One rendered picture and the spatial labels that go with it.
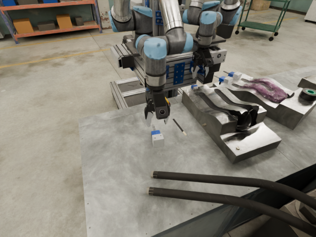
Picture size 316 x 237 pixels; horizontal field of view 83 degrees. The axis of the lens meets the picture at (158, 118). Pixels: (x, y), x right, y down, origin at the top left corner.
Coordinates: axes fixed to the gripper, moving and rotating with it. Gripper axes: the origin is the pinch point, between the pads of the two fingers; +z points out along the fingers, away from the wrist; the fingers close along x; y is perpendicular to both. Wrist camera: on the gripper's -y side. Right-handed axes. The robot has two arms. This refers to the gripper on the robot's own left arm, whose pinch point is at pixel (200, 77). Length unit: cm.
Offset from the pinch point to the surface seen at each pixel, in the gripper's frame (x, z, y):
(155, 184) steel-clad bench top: 44, 14, -55
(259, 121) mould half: -13.4, 5.0, -40.8
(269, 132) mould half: -14.5, 7.1, -47.1
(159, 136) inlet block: 37, 8, -35
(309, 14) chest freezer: -580, 63, 390
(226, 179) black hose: 21, 4, -65
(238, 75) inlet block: -31.1, 4.4, 2.8
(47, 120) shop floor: 139, 93, 106
